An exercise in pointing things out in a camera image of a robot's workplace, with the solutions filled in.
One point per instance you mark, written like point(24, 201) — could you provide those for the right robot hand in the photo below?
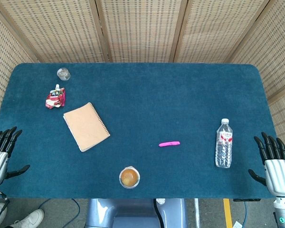
point(279, 175)

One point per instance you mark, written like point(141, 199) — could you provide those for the pink plastic piece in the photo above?
point(168, 144)

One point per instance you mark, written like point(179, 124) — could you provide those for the clear plastic water bottle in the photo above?
point(224, 147)

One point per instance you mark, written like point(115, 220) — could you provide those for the white paper scrap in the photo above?
point(237, 225)

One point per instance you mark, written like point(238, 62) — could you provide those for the crumpled red snack pouch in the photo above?
point(54, 98)

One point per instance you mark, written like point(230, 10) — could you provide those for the brown spiral notebook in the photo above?
point(85, 126)

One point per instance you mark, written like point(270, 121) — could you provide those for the woven bamboo screen panel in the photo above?
point(4, 59)
point(54, 31)
point(209, 31)
point(275, 59)
point(142, 31)

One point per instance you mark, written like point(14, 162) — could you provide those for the small clear glass jar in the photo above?
point(63, 74)

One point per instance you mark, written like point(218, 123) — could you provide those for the white round torso knob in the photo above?
point(161, 202)

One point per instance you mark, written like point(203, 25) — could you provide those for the orange fruit jelly cup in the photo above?
point(129, 177)

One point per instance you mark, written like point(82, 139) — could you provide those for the blue-grey robot torso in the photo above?
point(133, 213)

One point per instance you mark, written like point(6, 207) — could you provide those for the blue felt table cloth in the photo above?
point(156, 99)

